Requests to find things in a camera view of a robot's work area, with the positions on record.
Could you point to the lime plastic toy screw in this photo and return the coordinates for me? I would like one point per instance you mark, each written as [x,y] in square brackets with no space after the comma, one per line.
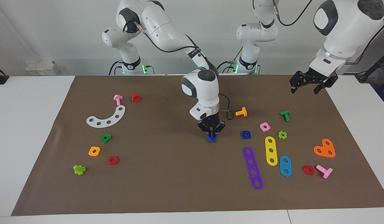
[79,170]

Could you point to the blue two-hole plate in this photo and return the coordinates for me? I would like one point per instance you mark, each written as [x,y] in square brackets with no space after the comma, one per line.
[285,166]

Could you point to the blue square toy nut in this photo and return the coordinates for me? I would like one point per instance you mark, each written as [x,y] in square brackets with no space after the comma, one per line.
[242,137]

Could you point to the lime cross-shaped toy nut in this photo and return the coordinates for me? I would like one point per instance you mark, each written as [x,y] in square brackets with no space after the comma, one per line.
[279,135]

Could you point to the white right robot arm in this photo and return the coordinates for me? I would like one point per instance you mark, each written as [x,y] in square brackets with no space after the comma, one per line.
[160,28]

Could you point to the yellow three-hole plate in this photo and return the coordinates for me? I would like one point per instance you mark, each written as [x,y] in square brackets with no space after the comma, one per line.
[270,146]

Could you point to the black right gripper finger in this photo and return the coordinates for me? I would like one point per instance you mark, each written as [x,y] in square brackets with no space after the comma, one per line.
[209,133]
[215,132]

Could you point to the white boxes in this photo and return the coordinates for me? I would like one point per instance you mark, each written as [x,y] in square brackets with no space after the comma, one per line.
[39,67]

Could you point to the brown table mat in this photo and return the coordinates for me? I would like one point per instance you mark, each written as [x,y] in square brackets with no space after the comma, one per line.
[167,186]

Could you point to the green plastic toy screw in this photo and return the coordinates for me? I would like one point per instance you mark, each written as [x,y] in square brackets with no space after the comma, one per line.
[285,113]

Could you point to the red plastic toy screw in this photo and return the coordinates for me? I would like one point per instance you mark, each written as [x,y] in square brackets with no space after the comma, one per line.
[136,98]

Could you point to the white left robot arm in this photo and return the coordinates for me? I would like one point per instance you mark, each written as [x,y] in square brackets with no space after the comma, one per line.
[344,34]

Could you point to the green triangular toy nut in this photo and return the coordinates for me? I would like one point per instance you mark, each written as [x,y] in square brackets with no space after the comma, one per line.
[109,136]

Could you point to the blue plastic toy screw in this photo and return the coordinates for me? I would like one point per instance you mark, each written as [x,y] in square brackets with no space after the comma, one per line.
[212,139]

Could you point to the red hexagonal toy nut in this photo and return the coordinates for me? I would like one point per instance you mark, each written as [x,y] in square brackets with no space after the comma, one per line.
[109,160]
[305,170]

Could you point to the black stand pole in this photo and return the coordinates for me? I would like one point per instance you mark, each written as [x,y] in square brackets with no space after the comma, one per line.
[378,63]

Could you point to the purple four-hole plate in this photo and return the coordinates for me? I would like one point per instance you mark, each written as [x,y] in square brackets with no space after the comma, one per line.
[252,167]

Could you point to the white curved five-hole plate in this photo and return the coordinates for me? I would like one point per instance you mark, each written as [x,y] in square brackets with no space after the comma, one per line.
[104,123]

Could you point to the orange three-hole angled plate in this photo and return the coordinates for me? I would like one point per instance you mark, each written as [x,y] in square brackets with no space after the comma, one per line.
[325,149]

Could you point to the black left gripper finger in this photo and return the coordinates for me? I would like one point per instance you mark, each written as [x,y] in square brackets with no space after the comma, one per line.
[296,81]
[322,86]

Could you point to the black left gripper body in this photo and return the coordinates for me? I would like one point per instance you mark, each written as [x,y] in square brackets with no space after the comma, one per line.
[319,76]

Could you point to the pink square toy nut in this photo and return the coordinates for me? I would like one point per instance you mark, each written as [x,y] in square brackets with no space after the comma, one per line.
[268,128]

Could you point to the pink plastic toy screw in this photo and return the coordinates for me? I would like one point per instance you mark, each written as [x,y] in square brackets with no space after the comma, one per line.
[326,172]
[117,100]

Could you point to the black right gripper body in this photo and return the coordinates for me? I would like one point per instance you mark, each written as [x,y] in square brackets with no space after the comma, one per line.
[212,124]

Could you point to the orange plastic toy screw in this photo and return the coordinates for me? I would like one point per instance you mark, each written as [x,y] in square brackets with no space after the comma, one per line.
[243,112]

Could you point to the orange square toy nut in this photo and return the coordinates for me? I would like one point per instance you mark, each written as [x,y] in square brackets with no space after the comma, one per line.
[98,149]

